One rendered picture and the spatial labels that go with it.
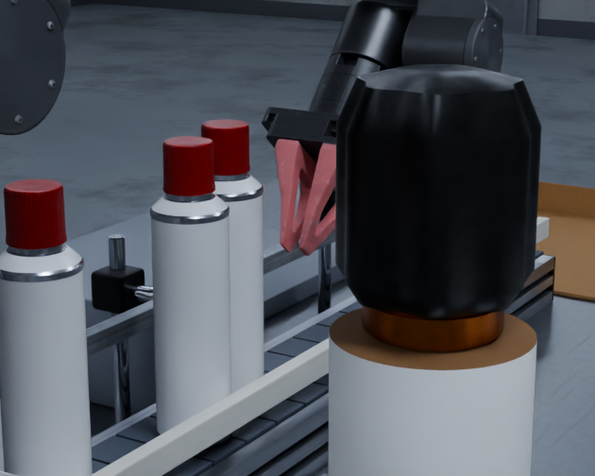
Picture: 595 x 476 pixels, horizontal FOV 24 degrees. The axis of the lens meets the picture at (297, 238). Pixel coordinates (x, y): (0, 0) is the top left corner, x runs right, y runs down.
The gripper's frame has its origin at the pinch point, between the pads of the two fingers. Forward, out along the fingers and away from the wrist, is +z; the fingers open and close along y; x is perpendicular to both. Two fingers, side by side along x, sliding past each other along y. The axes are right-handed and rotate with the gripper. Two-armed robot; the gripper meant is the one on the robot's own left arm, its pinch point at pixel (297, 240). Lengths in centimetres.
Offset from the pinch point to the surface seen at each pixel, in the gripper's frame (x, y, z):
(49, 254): -25.0, 0.5, 13.7
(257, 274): -4.7, 0.8, 5.0
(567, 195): 64, -5, -38
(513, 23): 693, -321, -482
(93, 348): -11.4, -4.6, 14.6
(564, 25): 695, -285, -484
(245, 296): -4.7, 0.5, 6.7
